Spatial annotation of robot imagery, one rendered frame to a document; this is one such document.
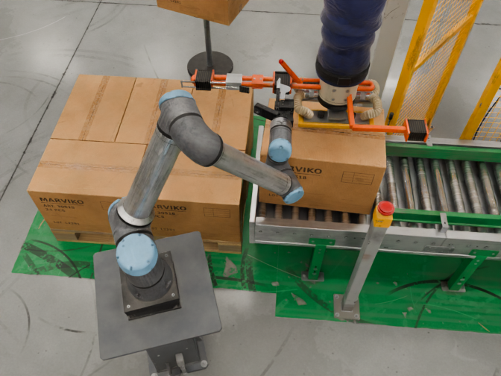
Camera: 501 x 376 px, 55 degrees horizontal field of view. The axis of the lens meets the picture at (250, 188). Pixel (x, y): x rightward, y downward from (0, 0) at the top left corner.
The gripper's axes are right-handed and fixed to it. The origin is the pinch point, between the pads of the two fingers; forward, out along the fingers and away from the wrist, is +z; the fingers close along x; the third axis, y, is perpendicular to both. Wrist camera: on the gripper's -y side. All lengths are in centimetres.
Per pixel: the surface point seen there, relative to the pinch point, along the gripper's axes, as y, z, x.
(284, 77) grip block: 2.9, 7.3, 1.9
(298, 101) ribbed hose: 9.7, -1.2, -4.2
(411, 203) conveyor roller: 77, -5, -71
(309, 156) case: 16.9, -9.4, -31.4
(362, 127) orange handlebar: 35.4, -21.3, 1.2
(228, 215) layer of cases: -23, -11, -83
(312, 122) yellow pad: 16.6, -7.5, -10.9
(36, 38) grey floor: -221, 201, -126
